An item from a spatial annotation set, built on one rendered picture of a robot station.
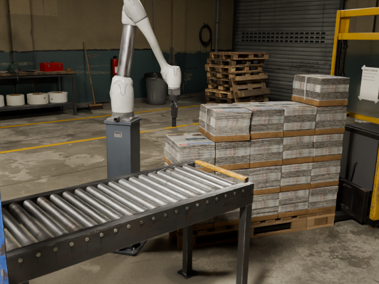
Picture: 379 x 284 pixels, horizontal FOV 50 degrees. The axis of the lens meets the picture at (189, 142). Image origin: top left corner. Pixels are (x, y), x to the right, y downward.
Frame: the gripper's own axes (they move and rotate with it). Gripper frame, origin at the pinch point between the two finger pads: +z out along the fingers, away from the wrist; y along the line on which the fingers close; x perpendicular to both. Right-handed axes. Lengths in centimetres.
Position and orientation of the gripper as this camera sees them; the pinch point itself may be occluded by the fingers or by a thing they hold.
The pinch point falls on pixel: (173, 121)
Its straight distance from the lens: 307.7
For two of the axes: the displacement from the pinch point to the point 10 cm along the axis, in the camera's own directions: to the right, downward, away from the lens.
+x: -9.4, 0.7, -3.4
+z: -0.2, 9.7, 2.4
